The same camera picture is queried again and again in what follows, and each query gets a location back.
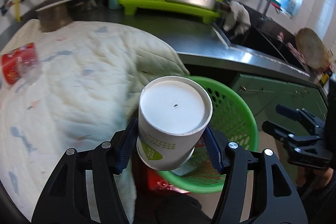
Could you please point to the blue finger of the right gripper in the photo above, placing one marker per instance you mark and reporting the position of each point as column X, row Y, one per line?
column 285, row 136
column 308, row 120

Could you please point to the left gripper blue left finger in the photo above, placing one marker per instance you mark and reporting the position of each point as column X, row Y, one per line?
column 64, row 198

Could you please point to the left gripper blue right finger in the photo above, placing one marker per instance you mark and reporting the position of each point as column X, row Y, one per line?
column 274, row 197

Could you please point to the white paper cup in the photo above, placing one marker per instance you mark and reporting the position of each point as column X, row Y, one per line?
column 173, row 113

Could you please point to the right hand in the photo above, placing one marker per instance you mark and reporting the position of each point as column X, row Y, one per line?
column 321, row 177

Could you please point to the green cabinet door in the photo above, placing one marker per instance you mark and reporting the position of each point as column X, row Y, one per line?
column 263, row 95

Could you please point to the green plastic waste basket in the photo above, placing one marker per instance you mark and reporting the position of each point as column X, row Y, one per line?
column 231, row 116

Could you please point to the round wooden board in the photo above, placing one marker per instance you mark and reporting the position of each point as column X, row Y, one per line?
column 312, row 48

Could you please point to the white dish rag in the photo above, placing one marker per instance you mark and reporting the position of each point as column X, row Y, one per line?
column 238, row 19

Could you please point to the white quilted cloth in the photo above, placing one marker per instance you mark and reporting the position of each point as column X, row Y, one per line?
column 90, row 76

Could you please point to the metal pot with lid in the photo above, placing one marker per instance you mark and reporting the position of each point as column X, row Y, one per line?
column 55, row 15

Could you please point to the teal cup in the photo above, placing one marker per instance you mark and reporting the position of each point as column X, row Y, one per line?
column 114, row 5

